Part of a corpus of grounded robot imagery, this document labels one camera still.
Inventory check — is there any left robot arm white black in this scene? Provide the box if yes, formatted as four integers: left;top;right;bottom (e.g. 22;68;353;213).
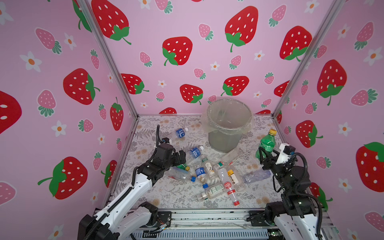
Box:
77;143;186;240

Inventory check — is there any crushed clear bottle blue cap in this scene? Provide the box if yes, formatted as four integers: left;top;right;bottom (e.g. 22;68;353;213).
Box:
165;167;196;183

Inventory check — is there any mesh waste bin with liner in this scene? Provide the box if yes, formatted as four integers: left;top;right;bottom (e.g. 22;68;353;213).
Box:
201;98;254;153

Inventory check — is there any small bottle red cap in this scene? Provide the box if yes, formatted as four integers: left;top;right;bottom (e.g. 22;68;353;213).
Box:
227;189;240;206

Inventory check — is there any clear bottle green cap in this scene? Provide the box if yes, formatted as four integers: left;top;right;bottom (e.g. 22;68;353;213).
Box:
202;158;216;178

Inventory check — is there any bottle green white label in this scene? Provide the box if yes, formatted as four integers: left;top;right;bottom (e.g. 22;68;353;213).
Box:
197;183;224;202

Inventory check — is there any clear bottle yellow cap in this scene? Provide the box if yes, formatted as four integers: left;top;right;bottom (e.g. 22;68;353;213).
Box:
228;169;245;192

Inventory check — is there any far clear bottle blue label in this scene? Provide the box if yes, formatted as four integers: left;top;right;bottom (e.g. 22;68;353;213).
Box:
168;128;189;141

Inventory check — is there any clear bottle red round label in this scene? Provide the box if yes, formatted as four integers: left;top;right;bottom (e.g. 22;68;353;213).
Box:
218;168;233;192

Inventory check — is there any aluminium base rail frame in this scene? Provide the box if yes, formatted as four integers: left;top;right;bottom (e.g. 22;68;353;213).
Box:
89;208;340;240

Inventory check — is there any green soda bottle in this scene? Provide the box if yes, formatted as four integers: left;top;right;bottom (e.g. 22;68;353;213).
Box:
176;164;190;172
256;129;277;160

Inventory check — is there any clear bottle blue label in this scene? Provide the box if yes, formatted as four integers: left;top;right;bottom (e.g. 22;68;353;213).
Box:
186;146;204;164
168;128;189;141

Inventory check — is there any clear bottle near bin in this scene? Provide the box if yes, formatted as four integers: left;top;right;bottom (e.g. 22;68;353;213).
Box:
221;148;243;166

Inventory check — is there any small bottle blue label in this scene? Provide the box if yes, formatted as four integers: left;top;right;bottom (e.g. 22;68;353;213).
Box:
195;167;208;185

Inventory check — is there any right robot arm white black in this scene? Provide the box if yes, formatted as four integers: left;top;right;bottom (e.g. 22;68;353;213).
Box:
246;144;324;240

